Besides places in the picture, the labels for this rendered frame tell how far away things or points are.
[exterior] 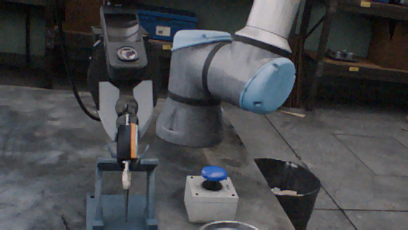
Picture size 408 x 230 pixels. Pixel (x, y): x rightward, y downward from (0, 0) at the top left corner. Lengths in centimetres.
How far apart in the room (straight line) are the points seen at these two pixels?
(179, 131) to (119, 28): 42
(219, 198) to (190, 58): 35
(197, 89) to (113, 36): 40
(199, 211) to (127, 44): 27
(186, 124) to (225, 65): 16
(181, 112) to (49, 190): 33
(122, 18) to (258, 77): 32
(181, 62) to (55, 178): 34
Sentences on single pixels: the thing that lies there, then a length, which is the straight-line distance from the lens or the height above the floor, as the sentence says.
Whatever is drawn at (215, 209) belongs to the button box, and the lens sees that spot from 75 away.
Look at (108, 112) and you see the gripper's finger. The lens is 70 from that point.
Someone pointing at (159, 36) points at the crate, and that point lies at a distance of 404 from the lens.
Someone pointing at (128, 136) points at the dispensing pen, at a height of 93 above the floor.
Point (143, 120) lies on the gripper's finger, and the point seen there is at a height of 95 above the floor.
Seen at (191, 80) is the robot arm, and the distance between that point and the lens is 100.
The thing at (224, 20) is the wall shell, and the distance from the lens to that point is 459.
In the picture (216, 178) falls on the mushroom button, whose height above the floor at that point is 87.
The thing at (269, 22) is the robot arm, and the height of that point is 108.
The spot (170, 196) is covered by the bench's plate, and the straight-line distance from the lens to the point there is 82.
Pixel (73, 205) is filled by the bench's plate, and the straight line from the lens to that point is 79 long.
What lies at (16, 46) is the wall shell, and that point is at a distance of 463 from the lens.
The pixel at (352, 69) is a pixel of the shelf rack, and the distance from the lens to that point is 443.
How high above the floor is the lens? 119
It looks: 21 degrees down
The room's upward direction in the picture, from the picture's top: 10 degrees clockwise
